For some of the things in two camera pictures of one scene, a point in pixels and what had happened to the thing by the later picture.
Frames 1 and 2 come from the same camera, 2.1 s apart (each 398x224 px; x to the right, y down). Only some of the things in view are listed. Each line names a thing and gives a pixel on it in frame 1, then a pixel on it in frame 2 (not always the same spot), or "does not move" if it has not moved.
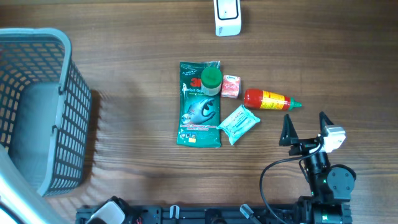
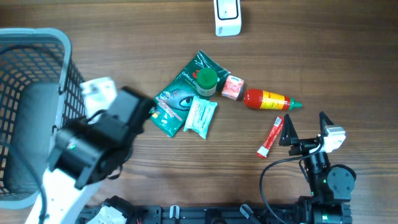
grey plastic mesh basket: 45,107 does not move
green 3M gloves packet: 198,114 → 201,78
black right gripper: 289,137 does not move
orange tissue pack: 231,86 does not move
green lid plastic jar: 211,81 does not move
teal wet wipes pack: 238,124 → 200,116
